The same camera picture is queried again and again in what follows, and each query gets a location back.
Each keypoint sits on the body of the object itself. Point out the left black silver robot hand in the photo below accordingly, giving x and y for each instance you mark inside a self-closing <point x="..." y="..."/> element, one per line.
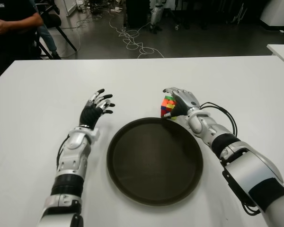
<point x="90" y="116"/>

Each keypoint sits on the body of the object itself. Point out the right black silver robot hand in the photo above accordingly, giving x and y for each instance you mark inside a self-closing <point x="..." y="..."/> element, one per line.
<point x="188" y="100"/>

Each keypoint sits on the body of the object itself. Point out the multicoloured Rubik's cube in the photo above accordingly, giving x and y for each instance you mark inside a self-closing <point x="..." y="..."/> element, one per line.
<point x="166" y="104"/>

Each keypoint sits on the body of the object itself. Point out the left silver black robot arm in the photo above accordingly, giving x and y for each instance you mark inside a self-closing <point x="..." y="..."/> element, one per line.
<point x="72" y="160"/>

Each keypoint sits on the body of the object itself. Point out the right silver black robot arm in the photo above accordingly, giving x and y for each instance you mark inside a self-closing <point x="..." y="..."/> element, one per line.
<point x="246" y="165"/>

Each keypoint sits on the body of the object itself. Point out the dark brown round plate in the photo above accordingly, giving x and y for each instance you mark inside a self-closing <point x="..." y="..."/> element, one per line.
<point x="153" y="163"/>

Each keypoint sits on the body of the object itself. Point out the black office chair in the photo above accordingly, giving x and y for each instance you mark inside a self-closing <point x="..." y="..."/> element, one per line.
<point x="52" y="20"/>

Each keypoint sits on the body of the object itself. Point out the black cabinet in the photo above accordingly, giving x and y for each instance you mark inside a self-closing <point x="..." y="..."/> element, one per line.
<point x="137" y="11"/>

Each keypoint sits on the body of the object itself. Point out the silver folded stand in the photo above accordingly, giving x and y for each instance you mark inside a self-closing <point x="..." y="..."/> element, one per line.
<point x="240" y="11"/>

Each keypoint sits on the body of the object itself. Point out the white power strip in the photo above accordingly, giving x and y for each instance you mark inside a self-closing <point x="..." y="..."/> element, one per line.
<point x="117" y="9"/>

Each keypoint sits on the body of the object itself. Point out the white board panel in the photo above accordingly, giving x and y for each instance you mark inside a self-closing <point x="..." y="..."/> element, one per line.
<point x="66" y="6"/>

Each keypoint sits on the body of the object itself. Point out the white machine housing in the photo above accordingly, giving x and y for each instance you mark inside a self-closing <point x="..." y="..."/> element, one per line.
<point x="279" y="11"/>

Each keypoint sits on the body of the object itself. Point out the seated person in black shirt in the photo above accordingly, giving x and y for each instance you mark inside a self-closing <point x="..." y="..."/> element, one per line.
<point x="9" y="14"/>

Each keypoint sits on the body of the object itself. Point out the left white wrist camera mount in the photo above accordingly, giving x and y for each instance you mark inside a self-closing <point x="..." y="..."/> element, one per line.
<point x="95" y="135"/>

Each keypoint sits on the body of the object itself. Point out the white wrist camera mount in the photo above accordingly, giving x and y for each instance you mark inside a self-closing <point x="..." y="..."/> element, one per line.
<point x="95" y="135"/>
<point x="203" y="114"/>

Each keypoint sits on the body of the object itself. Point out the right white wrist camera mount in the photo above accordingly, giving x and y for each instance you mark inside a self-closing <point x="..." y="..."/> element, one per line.
<point x="203" y="114"/>

